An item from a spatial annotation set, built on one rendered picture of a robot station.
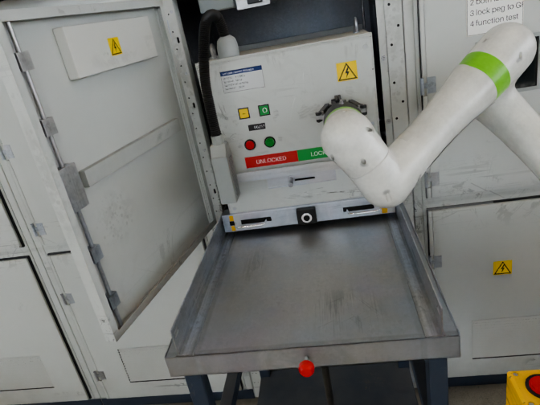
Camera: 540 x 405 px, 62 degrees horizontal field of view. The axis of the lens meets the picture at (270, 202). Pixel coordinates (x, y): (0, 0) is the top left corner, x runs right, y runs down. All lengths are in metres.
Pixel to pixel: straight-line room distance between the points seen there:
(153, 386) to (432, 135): 1.60
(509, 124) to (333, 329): 0.66
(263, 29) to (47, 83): 1.32
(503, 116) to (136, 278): 1.02
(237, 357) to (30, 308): 1.24
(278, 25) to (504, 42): 1.27
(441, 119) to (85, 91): 0.80
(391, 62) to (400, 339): 0.82
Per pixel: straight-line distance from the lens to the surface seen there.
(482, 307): 1.84
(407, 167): 0.97
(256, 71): 1.32
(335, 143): 0.91
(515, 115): 1.28
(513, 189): 1.67
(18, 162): 1.80
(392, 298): 1.10
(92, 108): 1.18
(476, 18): 1.47
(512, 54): 1.15
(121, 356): 2.09
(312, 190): 1.40
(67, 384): 2.32
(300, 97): 1.32
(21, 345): 2.27
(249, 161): 1.38
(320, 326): 1.04
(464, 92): 1.07
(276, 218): 1.43
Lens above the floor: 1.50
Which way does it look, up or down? 23 degrees down
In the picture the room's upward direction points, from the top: 11 degrees counter-clockwise
